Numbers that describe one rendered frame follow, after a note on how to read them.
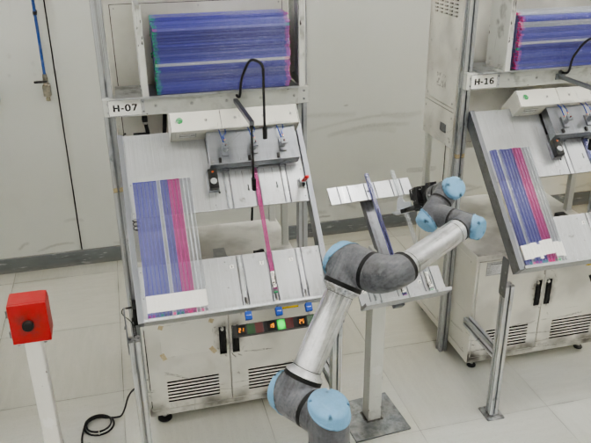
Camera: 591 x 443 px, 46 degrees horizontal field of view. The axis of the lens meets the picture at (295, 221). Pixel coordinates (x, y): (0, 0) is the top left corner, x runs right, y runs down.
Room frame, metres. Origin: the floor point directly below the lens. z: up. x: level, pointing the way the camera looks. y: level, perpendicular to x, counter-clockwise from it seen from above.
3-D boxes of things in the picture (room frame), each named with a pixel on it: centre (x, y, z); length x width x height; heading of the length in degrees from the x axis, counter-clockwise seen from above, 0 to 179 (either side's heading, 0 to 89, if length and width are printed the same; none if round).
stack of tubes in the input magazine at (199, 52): (2.63, 0.27, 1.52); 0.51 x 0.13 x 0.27; 104
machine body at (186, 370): (2.73, 0.36, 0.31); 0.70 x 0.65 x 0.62; 104
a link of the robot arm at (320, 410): (1.54, -0.08, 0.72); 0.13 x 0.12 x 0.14; 45
